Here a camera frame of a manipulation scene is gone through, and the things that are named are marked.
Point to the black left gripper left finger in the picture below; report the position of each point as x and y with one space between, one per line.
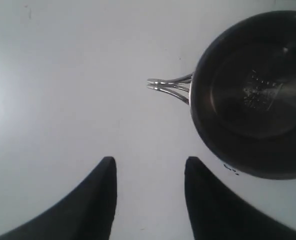
86 213

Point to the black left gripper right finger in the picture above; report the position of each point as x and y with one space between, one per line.
217 213

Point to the steel bowl with handle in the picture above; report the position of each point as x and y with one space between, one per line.
242 95

